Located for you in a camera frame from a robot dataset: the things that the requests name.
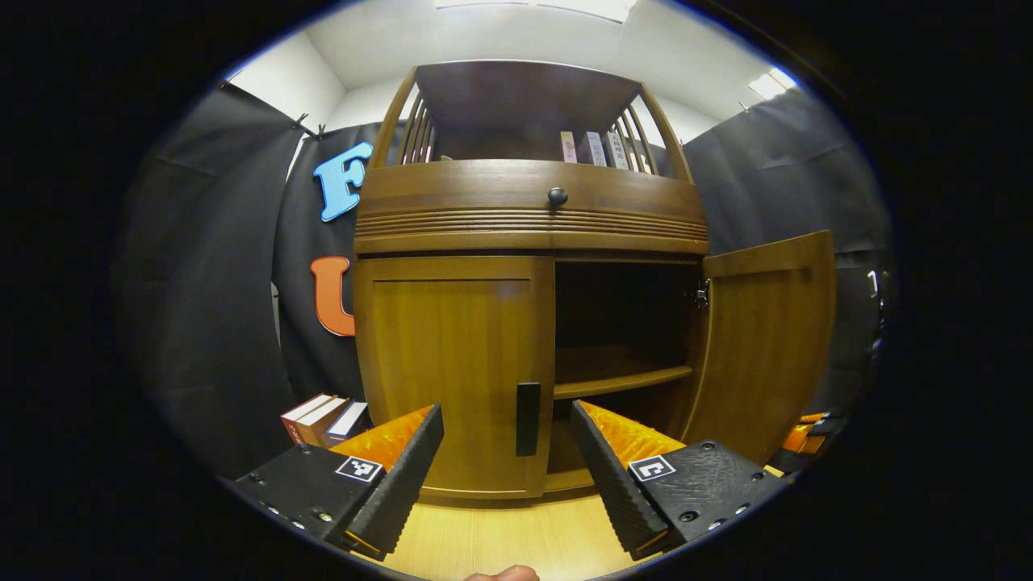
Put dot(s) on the black round drawer knob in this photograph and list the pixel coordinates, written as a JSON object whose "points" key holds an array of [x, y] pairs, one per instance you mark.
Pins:
{"points": [[558, 196]]}

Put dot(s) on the white book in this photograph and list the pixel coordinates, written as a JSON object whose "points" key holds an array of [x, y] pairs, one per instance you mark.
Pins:
{"points": [[617, 151]]}

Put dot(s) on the wooden shoe cabinet door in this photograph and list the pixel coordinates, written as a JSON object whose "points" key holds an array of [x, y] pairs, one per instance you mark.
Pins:
{"points": [[452, 371], [767, 339]]}

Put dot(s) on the brown book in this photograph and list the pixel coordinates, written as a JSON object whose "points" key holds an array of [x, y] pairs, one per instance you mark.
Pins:
{"points": [[323, 421]]}

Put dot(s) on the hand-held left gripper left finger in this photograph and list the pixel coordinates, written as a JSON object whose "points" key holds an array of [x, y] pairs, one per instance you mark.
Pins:
{"points": [[399, 484]]}

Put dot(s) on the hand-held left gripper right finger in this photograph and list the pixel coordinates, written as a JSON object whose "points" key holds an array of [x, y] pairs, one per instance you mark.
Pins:
{"points": [[613, 484]]}

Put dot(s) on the black backdrop cloth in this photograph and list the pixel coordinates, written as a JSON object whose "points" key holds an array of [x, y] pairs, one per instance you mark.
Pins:
{"points": [[210, 282]]}

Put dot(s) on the blue book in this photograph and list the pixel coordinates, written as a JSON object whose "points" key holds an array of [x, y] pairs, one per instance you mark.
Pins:
{"points": [[353, 421]]}

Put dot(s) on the red-brown book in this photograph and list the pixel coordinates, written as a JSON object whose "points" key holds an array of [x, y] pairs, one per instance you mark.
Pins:
{"points": [[303, 415]]}

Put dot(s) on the grey book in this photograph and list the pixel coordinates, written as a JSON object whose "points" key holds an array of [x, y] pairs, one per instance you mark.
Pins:
{"points": [[594, 149]]}

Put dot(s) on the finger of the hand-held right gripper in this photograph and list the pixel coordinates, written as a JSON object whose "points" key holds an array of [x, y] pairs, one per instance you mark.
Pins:
{"points": [[803, 436]]}

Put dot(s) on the wooden double-door shoe cabinet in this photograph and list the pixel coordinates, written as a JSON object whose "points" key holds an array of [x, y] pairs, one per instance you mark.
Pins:
{"points": [[524, 218]]}

